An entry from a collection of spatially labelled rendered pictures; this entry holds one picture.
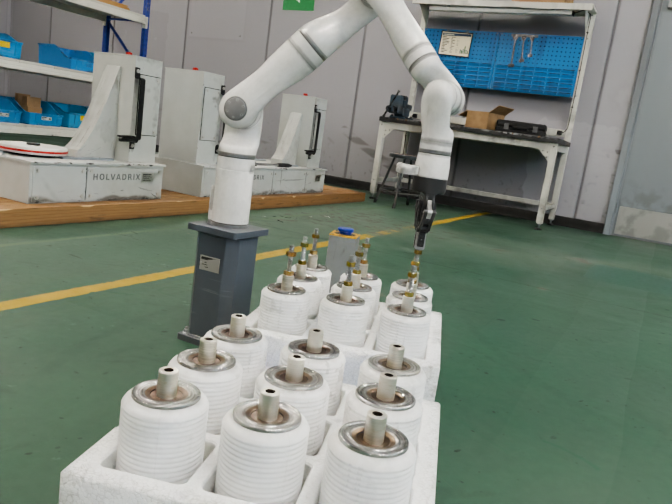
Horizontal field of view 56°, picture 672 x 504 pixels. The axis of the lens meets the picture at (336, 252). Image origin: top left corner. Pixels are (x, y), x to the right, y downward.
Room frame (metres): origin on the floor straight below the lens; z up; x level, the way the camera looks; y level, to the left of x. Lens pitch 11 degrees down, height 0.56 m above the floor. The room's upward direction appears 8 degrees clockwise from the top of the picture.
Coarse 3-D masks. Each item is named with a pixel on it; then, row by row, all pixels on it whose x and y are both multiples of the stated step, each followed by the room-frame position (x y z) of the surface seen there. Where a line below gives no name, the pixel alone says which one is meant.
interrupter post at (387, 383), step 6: (384, 372) 0.75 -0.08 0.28; (390, 372) 0.75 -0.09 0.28; (384, 378) 0.73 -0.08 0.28; (390, 378) 0.73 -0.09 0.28; (396, 378) 0.74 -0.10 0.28; (378, 384) 0.74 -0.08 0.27; (384, 384) 0.73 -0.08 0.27; (390, 384) 0.73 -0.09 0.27; (378, 390) 0.74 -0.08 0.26; (384, 390) 0.73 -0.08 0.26; (390, 390) 0.73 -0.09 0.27; (378, 396) 0.74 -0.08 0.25; (384, 396) 0.73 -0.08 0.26; (390, 396) 0.73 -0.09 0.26
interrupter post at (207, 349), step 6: (204, 342) 0.77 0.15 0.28; (210, 342) 0.77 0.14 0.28; (216, 342) 0.78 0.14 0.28; (204, 348) 0.77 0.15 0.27; (210, 348) 0.77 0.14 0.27; (216, 348) 0.78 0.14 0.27; (204, 354) 0.77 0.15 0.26; (210, 354) 0.77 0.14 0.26; (198, 360) 0.78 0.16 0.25; (204, 360) 0.77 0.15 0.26; (210, 360) 0.77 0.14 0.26
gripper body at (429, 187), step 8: (416, 176) 1.38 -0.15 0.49; (416, 184) 1.38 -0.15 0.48; (424, 184) 1.37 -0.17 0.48; (432, 184) 1.36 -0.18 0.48; (440, 184) 1.37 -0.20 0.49; (424, 192) 1.38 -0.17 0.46; (432, 192) 1.36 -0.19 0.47; (440, 192) 1.37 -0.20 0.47; (424, 200) 1.36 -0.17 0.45; (432, 200) 1.36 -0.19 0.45; (424, 208) 1.37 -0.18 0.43; (432, 208) 1.37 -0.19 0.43
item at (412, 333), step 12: (384, 312) 1.15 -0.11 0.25; (384, 324) 1.14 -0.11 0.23; (396, 324) 1.12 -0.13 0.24; (408, 324) 1.12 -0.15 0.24; (420, 324) 1.12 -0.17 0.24; (384, 336) 1.14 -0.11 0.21; (396, 336) 1.12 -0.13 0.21; (408, 336) 1.12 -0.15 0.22; (420, 336) 1.13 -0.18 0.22; (384, 348) 1.13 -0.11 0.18; (408, 348) 1.12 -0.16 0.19; (420, 348) 1.13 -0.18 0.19
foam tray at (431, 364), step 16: (384, 304) 1.46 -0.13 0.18; (256, 320) 1.20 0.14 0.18; (432, 320) 1.38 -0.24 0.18; (272, 336) 1.13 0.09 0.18; (288, 336) 1.13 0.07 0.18; (304, 336) 1.15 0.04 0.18; (368, 336) 1.20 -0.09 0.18; (432, 336) 1.26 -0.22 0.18; (272, 352) 1.12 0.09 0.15; (352, 352) 1.10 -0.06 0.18; (368, 352) 1.11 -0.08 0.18; (432, 352) 1.16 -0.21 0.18; (352, 368) 1.10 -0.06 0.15; (432, 368) 1.08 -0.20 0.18; (352, 384) 1.10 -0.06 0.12; (432, 384) 1.08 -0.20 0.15; (432, 400) 1.08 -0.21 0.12
